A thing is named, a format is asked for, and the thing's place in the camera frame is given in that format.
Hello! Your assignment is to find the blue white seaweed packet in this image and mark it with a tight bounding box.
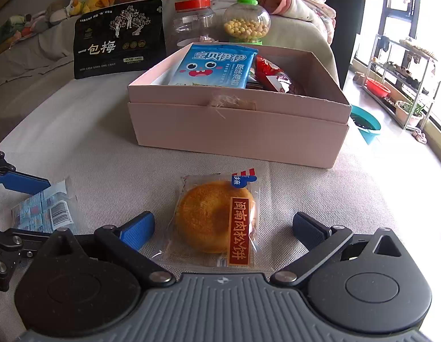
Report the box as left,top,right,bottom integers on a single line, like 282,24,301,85
168,43,259,88

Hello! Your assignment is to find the red-lid clear plastic jar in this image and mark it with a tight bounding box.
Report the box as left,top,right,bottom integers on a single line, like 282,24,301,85
171,0,217,56

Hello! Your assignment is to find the clear blue candy packet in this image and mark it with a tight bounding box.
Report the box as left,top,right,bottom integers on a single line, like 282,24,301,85
10,176,79,236

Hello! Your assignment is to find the red plastic basin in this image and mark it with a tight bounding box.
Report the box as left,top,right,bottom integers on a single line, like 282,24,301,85
366,77,391,97

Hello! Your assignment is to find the black snack bag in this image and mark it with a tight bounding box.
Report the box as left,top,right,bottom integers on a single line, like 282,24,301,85
73,0,168,80

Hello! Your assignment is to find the pink white blanket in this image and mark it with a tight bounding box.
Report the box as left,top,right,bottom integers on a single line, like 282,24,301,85
210,0,337,43

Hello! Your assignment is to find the pink cardboard box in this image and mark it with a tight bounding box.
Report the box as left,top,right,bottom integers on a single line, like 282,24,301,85
127,44,352,169

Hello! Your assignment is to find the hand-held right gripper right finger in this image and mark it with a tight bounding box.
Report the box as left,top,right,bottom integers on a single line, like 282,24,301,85
270,212,403,287

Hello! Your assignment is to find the yellow plush toy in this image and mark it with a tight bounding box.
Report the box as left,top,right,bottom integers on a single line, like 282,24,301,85
66,0,116,17

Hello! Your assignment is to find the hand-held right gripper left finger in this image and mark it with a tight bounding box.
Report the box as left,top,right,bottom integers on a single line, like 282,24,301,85
46,211,176,288

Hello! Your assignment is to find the teal plastic basin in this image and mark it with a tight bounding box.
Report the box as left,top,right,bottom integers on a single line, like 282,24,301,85
350,104,382,145

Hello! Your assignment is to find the potted green plant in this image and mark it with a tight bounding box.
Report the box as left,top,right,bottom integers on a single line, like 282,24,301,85
395,100,426,127

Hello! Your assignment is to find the grey plush toy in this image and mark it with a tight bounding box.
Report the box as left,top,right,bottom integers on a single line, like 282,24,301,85
46,2,77,25

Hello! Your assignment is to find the green-lid round candy jar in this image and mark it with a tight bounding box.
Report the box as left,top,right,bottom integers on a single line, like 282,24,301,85
222,0,271,45

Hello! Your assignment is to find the red snack packet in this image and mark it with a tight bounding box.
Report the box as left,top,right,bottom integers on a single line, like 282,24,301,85
254,56,307,95

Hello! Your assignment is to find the round cake packet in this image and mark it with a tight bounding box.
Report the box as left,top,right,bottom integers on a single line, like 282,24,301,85
160,167,262,270

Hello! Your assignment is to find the metal shoe rack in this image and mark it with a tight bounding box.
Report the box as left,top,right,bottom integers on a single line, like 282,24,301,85
363,34,441,131

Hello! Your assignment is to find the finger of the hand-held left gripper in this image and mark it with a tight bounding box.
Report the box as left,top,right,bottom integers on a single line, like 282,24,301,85
0,225,54,291
0,151,51,196

